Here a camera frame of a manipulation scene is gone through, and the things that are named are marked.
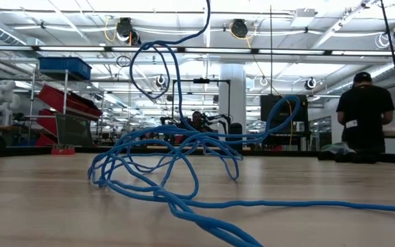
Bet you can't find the person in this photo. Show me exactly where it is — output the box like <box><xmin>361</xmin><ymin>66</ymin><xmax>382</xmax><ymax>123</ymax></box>
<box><xmin>336</xmin><ymin>71</ymin><xmax>395</xmax><ymax>154</ymax></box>
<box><xmin>189</xmin><ymin>110</ymin><xmax>214</xmax><ymax>134</ymax></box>

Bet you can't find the black aluminium table frame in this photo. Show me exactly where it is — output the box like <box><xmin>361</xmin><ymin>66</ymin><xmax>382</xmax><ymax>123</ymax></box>
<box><xmin>0</xmin><ymin>145</ymin><xmax>395</xmax><ymax>165</ymax></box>

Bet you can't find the red plastic bin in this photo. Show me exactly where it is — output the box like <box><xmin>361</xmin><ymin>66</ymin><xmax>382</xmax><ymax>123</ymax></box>
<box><xmin>35</xmin><ymin>108</ymin><xmax>57</xmax><ymax>135</ymax></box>
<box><xmin>34</xmin><ymin>133</ymin><xmax>55</xmax><ymax>148</ymax></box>
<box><xmin>36</xmin><ymin>84</ymin><xmax>103</xmax><ymax>121</ymax></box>

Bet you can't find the black camera gantry frame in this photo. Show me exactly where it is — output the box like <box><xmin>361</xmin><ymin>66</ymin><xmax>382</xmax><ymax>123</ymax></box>
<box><xmin>171</xmin><ymin>78</ymin><xmax>232</xmax><ymax>145</ymax></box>

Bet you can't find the blue cord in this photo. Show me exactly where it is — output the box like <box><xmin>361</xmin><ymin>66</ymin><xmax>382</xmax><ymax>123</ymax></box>
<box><xmin>87</xmin><ymin>0</ymin><xmax>395</xmax><ymax>247</ymax></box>

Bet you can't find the black monitor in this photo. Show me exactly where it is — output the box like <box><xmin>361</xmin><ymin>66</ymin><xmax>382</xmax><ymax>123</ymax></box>
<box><xmin>259</xmin><ymin>94</ymin><xmax>310</xmax><ymax>133</ymax></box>

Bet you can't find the small red box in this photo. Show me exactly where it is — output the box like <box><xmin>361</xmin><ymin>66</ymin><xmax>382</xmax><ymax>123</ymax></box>
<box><xmin>50</xmin><ymin>143</ymin><xmax>76</xmax><ymax>156</ymax></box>

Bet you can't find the yellow reel cable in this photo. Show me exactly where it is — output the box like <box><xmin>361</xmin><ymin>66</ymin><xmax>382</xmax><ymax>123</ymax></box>
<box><xmin>229</xmin><ymin>23</ymin><xmax>294</xmax><ymax>147</ymax></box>

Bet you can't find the blue plastic tote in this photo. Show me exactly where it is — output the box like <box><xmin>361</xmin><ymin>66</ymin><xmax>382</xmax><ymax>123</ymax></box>
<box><xmin>38</xmin><ymin>56</ymin><xmax>93</xmax><ymax>80</ymax></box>

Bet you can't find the white building column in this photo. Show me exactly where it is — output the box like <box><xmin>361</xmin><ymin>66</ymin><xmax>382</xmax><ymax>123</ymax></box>
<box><xmin>217</xmin><ymin>63</ymin><xmax>248</xmax><ymax>143</ymax></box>

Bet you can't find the metal shelf rack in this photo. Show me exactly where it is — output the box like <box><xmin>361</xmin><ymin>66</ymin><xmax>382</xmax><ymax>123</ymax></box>
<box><xmin>27</xmin><ymin>68</ymin><xmax>106</xmax><ymax>148</ymax></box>

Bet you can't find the thin vertical pole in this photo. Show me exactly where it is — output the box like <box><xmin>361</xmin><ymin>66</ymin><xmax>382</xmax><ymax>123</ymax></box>
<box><xmin>269</xmin><ymin>5</ymin><xmax>274</xmax><ymax>95</ymax></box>

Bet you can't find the black hanging cable loop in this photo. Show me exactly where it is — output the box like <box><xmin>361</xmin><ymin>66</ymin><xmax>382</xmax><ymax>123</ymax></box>
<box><xmin>115</xmin><ymin>54</ymin><xmax>134</xmax><ymax>68</ymax></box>

